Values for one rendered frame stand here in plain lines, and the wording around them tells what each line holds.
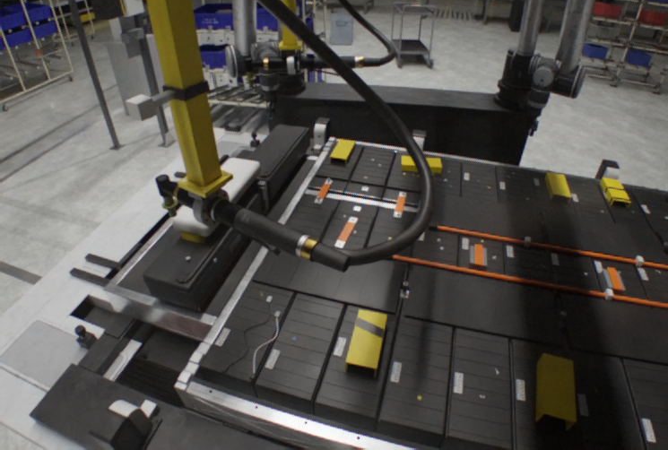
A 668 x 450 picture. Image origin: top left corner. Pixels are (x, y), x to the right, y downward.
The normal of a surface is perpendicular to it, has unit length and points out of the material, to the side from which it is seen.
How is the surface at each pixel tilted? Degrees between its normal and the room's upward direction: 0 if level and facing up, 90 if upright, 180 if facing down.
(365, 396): 0
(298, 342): 0
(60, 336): 0
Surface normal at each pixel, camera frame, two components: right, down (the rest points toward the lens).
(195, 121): 0.86, 0.30
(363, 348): 0.00, -0.81
